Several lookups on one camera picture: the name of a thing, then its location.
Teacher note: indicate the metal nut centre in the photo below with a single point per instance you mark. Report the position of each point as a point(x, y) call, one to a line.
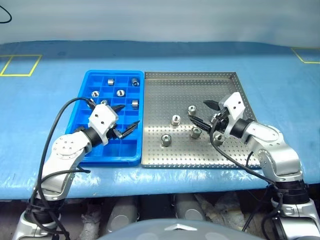
point(195, 132)

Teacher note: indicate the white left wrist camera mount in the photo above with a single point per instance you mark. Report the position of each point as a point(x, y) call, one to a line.
point(102, 117)

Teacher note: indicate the metal nut lower left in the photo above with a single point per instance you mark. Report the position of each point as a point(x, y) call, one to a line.
point(165, 140)

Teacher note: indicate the metal nut lower right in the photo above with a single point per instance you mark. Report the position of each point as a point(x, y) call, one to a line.
point(219, 139)

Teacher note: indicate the grey robot torso shell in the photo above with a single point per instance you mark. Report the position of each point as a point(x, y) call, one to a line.
point(175, 231)

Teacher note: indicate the blue plastic table cover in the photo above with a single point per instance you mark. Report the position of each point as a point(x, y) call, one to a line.
point(175, 57)

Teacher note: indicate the blue compartment tray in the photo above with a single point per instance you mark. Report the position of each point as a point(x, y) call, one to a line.
point(125, 150)

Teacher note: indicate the grey rounded cylinder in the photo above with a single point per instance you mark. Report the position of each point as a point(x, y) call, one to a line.
point(187, 208)
point(122, 215)

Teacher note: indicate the perforated metal tray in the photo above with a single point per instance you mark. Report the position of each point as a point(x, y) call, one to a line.
point(170, 100)

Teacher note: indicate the metal nut middle left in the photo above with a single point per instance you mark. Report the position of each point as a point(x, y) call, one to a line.
point(176, 120)

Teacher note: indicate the metal nut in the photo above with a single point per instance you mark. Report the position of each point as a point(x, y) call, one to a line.
point(176, 120)
point(219, 139)
point(165, 140)
point(195, 132)

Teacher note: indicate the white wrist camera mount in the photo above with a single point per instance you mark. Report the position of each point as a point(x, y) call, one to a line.
point(102, 117)
point(236, 105)

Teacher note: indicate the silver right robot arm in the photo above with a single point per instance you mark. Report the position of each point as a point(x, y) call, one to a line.
point(275, 150)

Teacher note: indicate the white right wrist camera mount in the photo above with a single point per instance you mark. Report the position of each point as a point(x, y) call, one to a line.
point(236, 105)

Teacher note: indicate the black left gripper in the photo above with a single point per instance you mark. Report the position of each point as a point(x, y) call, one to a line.
point(114, 133)

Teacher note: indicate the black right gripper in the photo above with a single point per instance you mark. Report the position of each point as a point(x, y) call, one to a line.
point(220, 120)

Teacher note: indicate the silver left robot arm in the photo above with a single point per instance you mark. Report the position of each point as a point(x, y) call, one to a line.
point(66, 150)

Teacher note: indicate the yellow tape outline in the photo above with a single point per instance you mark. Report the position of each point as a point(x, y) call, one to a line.
point(15, 74)

